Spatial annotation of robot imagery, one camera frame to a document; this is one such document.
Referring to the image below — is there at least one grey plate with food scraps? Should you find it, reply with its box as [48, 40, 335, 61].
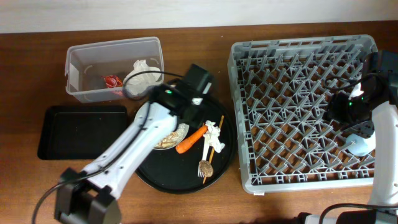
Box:
[154, 123, 189, 150]

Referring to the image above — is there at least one crumpled white napkin on tray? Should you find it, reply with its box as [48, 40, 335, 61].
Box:
[203, 120, 225, 153]

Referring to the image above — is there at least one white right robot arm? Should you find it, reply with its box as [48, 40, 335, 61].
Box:
[303, 101, 397, 224]

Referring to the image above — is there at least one wooden chopstick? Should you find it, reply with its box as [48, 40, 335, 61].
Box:
[199, 115, 225, 184]

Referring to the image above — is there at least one brown cookie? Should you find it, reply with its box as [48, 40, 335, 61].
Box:
[198, 161, 213, 178]

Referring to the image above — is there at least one black rectangular tray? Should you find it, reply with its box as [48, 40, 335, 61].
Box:
[37, 105, 128, 160]

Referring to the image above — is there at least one round black serving tray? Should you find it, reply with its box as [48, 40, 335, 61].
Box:
[136, 96, 237, 194]

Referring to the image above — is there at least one white tissue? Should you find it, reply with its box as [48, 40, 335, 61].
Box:
[123, 60, 164, 97]

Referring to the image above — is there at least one clear plastic waste bin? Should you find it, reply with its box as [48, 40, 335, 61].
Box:
[65, 37, 164, 103]

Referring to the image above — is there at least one white plastic fork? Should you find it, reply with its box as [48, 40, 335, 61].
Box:
[201, 138, 210, 161]

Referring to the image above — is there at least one grey dishwasher rack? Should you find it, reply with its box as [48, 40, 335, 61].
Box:
[228, 34, 377, 195]

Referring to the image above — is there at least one orange carrot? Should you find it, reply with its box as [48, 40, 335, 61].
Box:
[175, 125, 208, 154]

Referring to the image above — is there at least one red snack wrapper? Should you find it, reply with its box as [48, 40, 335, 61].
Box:
[103, 75, 124, 96]

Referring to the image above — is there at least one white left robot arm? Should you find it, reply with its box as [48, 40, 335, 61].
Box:
[54, 83, 208, 223]

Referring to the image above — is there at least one light blue cup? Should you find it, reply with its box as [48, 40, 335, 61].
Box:
[346, 133, 376, 157]

